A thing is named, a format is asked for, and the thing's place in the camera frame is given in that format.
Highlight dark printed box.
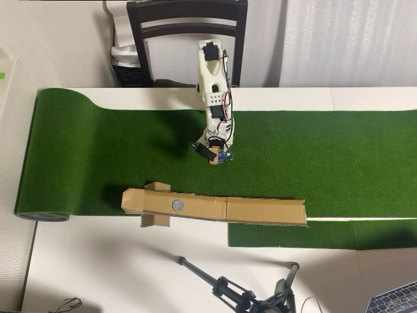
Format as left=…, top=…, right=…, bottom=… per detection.
left=112, top=63, right=154, bottom=88

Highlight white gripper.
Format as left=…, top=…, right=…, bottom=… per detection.
left=200, top=125, right=235, bottom=153

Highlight white curtain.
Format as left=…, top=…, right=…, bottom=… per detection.
left=278, top=0, right=417, bottom=88

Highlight black tripod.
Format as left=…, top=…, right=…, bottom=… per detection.
left=175, top=256, right=300, bottom=313

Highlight long green turf mat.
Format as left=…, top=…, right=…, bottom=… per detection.
left=14, top=87, right=417, bottom=223

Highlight thin black wire bundle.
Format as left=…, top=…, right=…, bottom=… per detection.
left=53, top=297, right=82, bottom=312

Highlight dark wooden chair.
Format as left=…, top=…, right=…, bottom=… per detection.
left=126, top=0, right=248, bottom=89

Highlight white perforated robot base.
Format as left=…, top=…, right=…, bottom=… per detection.
left=194, top=85, right=207, bottom=110

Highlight white foam packaging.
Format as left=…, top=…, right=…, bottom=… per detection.
left=103, top=0, right=138, bottom=49

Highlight laptop corner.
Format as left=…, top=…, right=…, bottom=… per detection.
left=364, top=282, right=417, bottom=313

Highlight cardboard ramp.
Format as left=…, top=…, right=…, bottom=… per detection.
left=121, top=181, right=309, bottom=229

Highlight black usb cable plug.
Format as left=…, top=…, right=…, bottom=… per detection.
left=191, top=142, right=216, bottom=160

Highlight white plastic appliance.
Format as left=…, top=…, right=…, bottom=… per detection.
left=109, top=45, right=141, bottom=68

